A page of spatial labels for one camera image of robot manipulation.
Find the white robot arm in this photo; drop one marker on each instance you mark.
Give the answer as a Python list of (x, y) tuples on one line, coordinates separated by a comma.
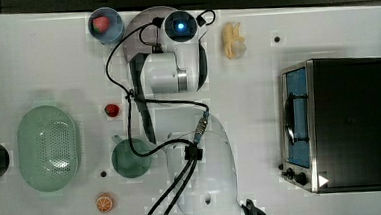
[(200, 163)]

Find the green cup with handle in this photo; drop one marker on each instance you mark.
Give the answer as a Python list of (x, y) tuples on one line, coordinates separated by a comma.
[(125, 162)]

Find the orange slice toy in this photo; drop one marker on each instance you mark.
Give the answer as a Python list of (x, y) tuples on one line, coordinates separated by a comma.
[(104, 203)]

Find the strawberry in blue bowl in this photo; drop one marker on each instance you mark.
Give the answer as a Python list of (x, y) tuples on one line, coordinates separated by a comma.
[(101, 24)]

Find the grey round plate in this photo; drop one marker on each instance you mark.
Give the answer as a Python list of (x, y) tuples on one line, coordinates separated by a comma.
[(143, 41)]

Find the small blue bowl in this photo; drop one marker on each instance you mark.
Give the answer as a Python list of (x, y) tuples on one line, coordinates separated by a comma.
[(116, 29)]

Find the green oval colander basket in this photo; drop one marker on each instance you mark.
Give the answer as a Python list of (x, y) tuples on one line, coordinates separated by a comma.
[(47, 148)]

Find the red strawberry on table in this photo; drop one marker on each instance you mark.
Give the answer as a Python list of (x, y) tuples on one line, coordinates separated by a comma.
[(112, 110)]

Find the black toaster oven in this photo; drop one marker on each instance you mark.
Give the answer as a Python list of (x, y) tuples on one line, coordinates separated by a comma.
[(331, 125)]

